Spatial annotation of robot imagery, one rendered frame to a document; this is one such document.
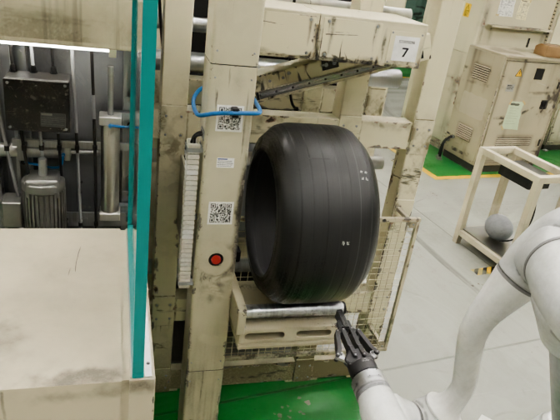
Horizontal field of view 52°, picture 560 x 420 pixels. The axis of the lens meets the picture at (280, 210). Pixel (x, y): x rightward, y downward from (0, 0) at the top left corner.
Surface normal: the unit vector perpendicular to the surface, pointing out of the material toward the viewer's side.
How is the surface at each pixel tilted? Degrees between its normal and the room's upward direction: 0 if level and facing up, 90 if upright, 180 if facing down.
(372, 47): 90
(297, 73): 90
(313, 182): 47
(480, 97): 90
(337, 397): 0
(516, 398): 0
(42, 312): 0
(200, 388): 90
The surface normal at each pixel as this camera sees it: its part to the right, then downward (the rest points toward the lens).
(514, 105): 0.40, 0.43
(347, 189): 0.27, -0.23
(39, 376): 0.13, -0.90
